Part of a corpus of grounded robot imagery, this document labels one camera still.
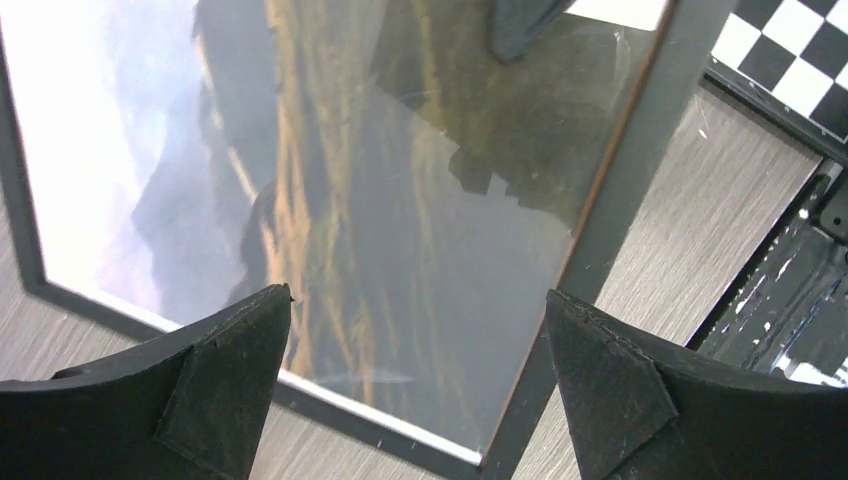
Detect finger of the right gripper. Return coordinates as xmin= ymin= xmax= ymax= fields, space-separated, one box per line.
xmin=488 ymin=0 xmax=575 ymax=63

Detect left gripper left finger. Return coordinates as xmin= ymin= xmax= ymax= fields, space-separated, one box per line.
xmin=1 ymin=285 xmax=292 ymax=479

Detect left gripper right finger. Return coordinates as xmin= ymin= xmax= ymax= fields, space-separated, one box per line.
xmin=544 ymin=290 xmax=847 ymax=479

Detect black picture frame with photo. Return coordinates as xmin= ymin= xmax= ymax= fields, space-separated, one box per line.
xmin=1 ymin=1 xmax=734 ymax=479

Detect black white checkerboard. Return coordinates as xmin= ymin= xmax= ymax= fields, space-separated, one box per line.
xmin=706 ymin=0 xmax=847 ymax=164

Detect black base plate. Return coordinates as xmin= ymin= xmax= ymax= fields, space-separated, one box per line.
xmin=687 ymin=160 xmax=847 ymax=388

